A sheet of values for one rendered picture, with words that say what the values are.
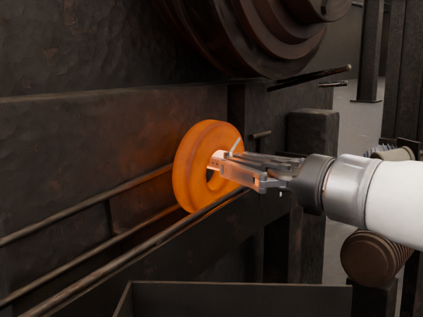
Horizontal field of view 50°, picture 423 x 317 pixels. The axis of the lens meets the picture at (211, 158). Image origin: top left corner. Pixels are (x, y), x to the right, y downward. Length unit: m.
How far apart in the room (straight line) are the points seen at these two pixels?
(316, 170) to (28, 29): 0.41
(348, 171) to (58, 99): 0.37
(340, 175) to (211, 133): 0.21
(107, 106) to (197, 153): 0.14
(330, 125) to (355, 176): 0.46
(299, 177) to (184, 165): 0.17
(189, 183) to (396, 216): 0.28
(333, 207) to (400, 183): 0.09
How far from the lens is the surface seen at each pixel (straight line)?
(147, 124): 0.70
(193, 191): 0.67
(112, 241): 0.65
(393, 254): 1.09
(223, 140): 0.71
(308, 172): 0.60
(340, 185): 0.57
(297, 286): 0.43
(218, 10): 0.67
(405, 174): 0.56
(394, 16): 5.06
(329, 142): 1.03
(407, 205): 0.55
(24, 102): 0.58
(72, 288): 0.54
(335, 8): 0.81
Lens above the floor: 0.92
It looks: 13 degrees down
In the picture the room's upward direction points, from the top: straight up
